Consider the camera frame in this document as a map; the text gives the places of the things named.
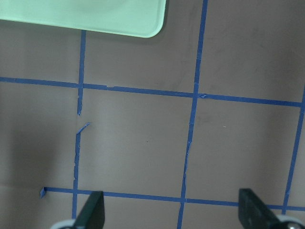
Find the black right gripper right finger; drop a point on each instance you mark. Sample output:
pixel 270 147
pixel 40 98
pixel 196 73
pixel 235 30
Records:
pixel 253 212

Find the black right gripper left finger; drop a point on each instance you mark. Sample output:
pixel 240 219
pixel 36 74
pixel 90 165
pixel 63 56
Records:
pixel 92 215

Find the green plastic tray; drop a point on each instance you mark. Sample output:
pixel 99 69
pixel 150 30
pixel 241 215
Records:
pixel 136 18

